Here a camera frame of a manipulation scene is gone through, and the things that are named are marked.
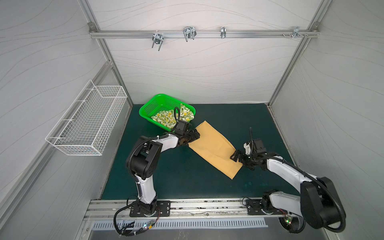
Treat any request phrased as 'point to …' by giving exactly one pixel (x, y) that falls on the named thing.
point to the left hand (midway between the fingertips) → (198, 134)
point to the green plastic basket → (161, 103)
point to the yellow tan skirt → (212, 147)
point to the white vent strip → (113, 224)
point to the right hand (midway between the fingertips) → (238, 156)
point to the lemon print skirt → (167, 118)
